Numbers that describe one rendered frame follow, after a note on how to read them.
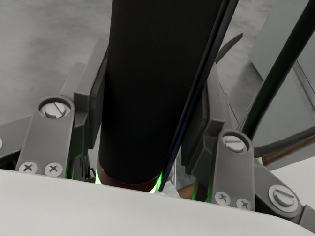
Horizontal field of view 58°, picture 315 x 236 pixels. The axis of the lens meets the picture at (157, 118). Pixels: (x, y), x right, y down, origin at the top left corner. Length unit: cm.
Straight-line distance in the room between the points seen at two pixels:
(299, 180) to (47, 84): 223
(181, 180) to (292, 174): 21
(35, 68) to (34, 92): 33
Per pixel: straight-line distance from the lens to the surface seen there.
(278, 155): 31
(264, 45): 331
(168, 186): 23
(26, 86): 255
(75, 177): 71
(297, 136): 32
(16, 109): 236
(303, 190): 58
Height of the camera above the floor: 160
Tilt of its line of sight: 43 degrees down
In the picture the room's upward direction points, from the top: 16 degrees clockwise
